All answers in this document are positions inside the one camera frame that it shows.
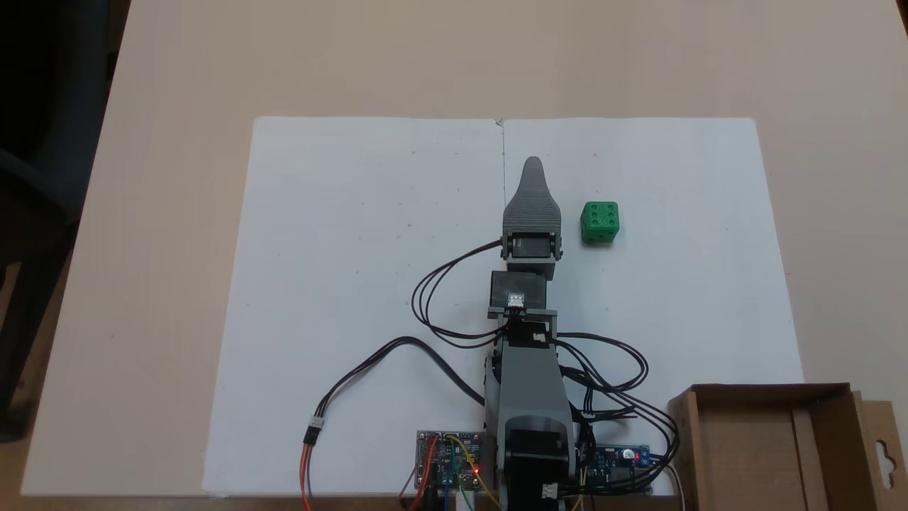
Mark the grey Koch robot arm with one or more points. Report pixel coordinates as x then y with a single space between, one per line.
528 383

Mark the blue power circuit board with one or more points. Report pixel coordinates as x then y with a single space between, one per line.
617 461

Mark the motor driver circuit board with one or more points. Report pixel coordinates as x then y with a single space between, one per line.
443 458

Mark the green dice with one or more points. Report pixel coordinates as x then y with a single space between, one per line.
600 221

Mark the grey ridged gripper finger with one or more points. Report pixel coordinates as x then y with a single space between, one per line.
533 206

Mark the brown cardboard box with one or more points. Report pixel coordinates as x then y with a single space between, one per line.
752 447

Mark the white paper sheet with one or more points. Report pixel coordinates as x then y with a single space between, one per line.
355 284
681 298

